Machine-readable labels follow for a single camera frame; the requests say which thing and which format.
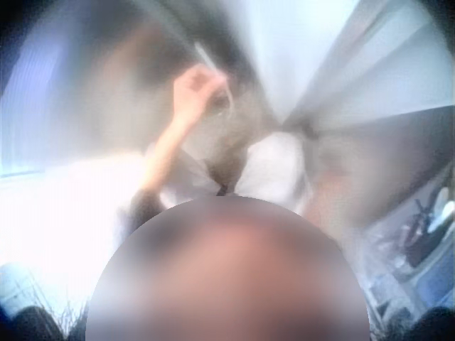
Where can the sink with dishes and utensils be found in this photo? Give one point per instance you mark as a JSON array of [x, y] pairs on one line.
[[423, 231]]

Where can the person's left hand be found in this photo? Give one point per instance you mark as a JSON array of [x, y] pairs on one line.
[[193, 93]]

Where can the thin silver utensil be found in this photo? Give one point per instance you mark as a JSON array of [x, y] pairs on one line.
[[209, 64]]

